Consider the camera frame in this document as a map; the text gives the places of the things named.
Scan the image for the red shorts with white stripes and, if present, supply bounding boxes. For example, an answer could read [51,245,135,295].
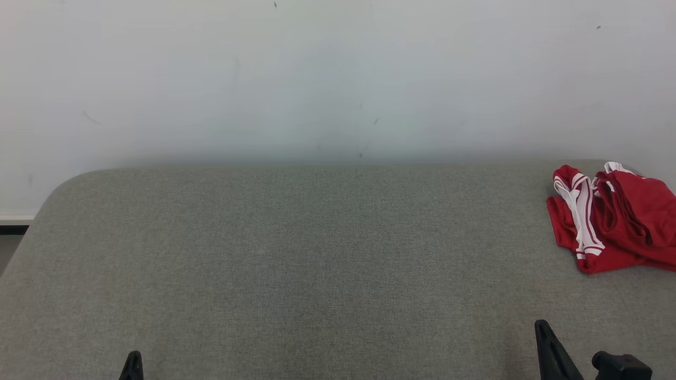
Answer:
[594,161,676,264]

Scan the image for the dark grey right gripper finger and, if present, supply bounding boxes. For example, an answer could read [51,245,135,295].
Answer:
[534,319,584,380]

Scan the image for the white and black baseboard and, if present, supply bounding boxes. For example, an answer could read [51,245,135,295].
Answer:
[0,214,36,235]

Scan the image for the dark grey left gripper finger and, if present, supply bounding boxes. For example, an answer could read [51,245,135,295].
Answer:
[119,351,144,380]

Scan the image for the red jersey with white trim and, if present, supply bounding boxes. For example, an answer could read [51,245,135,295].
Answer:
[546,165,676,275]

